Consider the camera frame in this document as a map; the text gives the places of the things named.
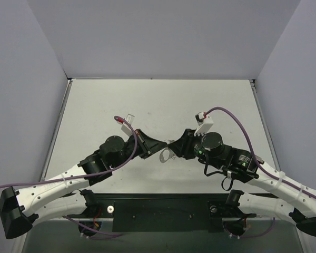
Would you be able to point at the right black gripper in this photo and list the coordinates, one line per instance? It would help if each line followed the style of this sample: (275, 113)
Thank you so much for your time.
(187, 144)

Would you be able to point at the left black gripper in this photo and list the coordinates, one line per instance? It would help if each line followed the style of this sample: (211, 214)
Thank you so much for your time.
(142, 144)

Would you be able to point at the metal key holder plate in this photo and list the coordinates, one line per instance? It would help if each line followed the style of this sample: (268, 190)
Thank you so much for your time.
(167, 154)

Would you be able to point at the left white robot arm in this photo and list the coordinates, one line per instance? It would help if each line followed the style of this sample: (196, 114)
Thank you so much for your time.
(68, 193)

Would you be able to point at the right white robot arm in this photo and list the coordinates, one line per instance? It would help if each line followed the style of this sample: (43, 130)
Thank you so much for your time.
(290, 201)

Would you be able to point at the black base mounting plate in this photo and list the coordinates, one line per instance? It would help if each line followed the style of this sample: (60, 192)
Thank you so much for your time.
(176, 212)

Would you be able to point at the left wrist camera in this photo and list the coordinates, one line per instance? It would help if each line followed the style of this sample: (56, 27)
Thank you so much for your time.
(127, 123)

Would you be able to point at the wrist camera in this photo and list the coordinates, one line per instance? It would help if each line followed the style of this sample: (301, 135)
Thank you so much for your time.
(127, 123)
(205, 122)

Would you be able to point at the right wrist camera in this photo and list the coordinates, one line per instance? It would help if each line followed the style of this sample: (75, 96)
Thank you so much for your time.
(205, 122)

